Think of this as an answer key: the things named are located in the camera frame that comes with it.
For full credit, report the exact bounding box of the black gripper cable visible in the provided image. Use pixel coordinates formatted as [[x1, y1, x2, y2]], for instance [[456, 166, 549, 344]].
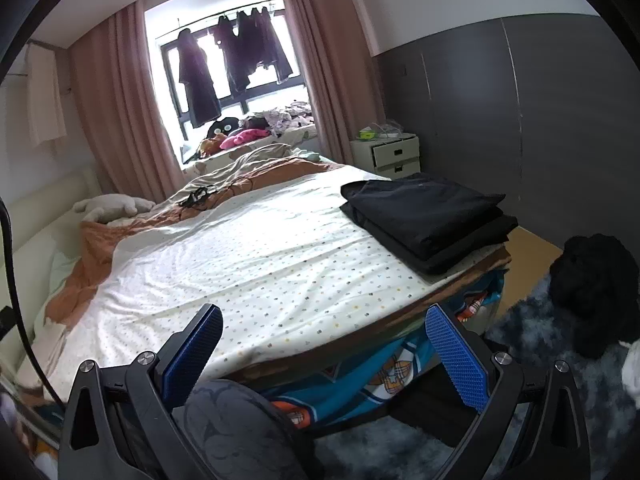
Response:
[[0, 200, 68, 403]]

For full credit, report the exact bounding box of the window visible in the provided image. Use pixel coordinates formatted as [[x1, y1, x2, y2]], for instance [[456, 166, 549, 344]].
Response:
[[145, 0, 313, 161]]

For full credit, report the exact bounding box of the white object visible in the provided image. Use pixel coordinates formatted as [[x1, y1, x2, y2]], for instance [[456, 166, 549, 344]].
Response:
[[620, 340, 640, 391]]

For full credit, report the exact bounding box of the white hanging cloth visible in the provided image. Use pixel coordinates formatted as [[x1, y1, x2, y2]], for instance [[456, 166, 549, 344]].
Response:
[[25, 42, 68, 148]]

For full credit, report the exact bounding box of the pile of black clothes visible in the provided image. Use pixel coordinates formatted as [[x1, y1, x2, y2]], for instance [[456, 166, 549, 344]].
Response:
[[550, 234, 640, 358]]

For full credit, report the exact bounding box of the tangled black cable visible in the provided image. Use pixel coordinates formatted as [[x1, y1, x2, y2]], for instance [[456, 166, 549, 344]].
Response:
[[180, 186, 236, 211]]

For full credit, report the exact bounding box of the beige plush toy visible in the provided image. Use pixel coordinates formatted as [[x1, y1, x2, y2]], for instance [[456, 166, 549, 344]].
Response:
[[72, 194, 157, 223]]

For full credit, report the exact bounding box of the black button-up shirt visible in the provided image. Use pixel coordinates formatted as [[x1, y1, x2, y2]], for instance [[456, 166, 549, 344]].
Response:
[[341, 172, 507, 261]]

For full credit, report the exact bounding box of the light green pillow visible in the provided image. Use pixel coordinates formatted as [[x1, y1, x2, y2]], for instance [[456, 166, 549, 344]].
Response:
[[47, 252, 76, 306]]

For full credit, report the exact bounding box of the cream crumpled blanket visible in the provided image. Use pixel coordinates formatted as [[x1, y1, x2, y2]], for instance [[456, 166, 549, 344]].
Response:
[[185, 143, 306, 191]]

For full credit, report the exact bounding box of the brown plush toy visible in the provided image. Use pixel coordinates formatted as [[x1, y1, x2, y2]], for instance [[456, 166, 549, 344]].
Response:
[[197, 135, 226, 157]]

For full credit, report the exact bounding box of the pile of clothes on windowsill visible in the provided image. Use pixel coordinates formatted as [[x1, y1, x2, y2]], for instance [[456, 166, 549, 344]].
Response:
[[182, 125, 321, 166]]

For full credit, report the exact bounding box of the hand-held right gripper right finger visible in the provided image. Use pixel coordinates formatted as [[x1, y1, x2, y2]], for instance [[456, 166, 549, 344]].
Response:
[[407, 304, 588, 480]]

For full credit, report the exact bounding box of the cream padded headboard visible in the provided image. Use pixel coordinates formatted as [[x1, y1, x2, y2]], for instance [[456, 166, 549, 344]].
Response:
[[7, 167, 98, 281]]

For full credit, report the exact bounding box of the white nightstand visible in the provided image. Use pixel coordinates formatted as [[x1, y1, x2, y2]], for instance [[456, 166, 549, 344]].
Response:
[[350, 132, 422, 181]]

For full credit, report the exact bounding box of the orange duvet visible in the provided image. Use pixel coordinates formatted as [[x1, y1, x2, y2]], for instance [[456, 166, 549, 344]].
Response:
[[45, 155, 351, 331]]

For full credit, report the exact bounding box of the white dotted bed sheet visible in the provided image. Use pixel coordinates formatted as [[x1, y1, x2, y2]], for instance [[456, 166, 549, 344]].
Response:
[[30, 164, 496, 386]]

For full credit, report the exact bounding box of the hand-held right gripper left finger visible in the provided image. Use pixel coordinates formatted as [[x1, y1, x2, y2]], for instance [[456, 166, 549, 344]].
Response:
[[57, 303, 223, 480]]

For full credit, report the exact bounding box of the pink curtain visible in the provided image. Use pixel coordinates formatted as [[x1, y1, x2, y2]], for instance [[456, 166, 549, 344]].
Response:
[[274, 0, 388, 166], [67, 2, 183, 206]]

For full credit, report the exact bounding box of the grey shaggy rug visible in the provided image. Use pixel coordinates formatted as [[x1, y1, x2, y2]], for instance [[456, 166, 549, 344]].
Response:
[[300, 255, 640, 480]]

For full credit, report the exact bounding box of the cartoon printed bed sheet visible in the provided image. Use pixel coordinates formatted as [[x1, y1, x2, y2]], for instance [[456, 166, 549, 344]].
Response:
[[0, 267, 503, 480]]

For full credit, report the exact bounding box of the black hanging coat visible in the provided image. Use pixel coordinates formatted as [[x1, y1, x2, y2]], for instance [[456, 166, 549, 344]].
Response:
[[177, 30, 222, 128]]

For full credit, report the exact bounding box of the folded black garment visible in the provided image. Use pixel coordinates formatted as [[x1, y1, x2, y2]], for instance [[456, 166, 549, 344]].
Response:
[[350, 212, 519, 277]]

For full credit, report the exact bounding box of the black plush with eyes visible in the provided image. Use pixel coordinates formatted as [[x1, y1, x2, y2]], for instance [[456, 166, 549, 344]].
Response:
[[206, 117, 241, 138]]

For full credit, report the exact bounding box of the dark hanging garment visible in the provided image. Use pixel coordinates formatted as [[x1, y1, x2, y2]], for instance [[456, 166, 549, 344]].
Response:
[[235, 7, 294, 86], [214, 15, 251, 92]]

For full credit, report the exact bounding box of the pile of floral clothes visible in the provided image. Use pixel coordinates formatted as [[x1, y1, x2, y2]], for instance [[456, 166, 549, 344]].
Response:
[[245, 101, 316, 136]]

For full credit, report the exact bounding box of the pink plush toy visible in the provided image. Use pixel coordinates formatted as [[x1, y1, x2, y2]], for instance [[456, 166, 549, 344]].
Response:
[[220, 128, 271, 150]]

